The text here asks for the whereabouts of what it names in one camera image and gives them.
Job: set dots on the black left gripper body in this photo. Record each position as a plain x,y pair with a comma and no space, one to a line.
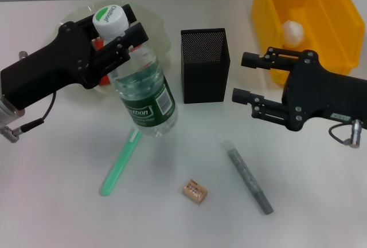
51,70

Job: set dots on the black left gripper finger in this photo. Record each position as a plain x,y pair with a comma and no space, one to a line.
134,36
86,27

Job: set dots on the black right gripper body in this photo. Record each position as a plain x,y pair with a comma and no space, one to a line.
321,93

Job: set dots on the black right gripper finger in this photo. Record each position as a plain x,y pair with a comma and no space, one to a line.
252,59
241,94

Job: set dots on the white paper ball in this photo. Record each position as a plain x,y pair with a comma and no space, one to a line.
293,34

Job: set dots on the clear green-label water bottle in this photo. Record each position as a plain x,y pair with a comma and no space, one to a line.
143,87

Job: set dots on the yellow plastic bin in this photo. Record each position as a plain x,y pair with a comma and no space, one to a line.
329,16

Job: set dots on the beige eraser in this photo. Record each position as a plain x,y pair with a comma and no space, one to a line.
195,191

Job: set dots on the green translucent pen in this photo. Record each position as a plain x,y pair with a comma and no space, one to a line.
117,167

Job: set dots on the green glass fruit plate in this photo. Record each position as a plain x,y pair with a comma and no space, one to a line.
157,30

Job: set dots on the black mesh pen holder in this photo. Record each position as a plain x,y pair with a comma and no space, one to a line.
205,70

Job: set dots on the grey marker pen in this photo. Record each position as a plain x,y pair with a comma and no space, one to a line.
246,173

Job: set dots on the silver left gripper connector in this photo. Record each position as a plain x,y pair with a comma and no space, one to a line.
22,55

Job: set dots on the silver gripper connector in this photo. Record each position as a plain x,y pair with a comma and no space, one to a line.
356,133
22,55

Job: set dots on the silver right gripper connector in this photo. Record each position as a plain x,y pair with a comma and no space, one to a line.
356,133

